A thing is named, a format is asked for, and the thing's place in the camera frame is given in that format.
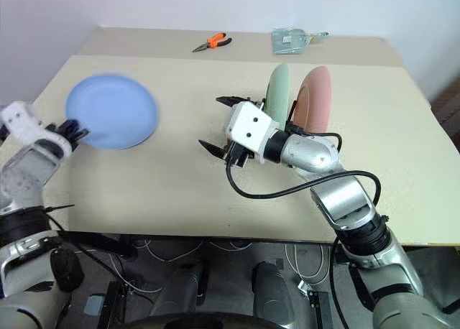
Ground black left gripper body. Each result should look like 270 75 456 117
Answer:
53 119 79 144

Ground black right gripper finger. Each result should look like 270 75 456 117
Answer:
215 96 252 109
198 139 227 160

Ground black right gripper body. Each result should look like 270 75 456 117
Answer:
221 141 253 167

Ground blue plate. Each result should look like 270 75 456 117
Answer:
65 73 160 151

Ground green plate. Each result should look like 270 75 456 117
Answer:
264 63 292 129

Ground clear plastic bag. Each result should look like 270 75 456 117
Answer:
270 27 311 55

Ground pink plate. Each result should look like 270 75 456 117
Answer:
290 65 333 134

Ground dark rounded robot leg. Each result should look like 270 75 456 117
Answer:
148 259 210 318
252 261 296 323

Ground small grey floor box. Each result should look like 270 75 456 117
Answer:
83 295 106 318

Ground dark curved robot waist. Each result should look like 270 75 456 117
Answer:
121 315 289 329

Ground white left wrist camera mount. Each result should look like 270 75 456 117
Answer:
0 100 55 147

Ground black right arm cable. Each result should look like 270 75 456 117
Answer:
226 128 382 205

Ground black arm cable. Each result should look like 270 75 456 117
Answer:
42 203 125 269
226 128 382 205

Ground orange handled pliers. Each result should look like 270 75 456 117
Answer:
191 32 234 54

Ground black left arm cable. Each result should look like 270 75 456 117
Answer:
42 203 125 269

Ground white floor cable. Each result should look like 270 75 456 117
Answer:
134 238 252 264
285 242 332 284

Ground black table frame bracket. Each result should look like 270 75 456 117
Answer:
63 231 134 261

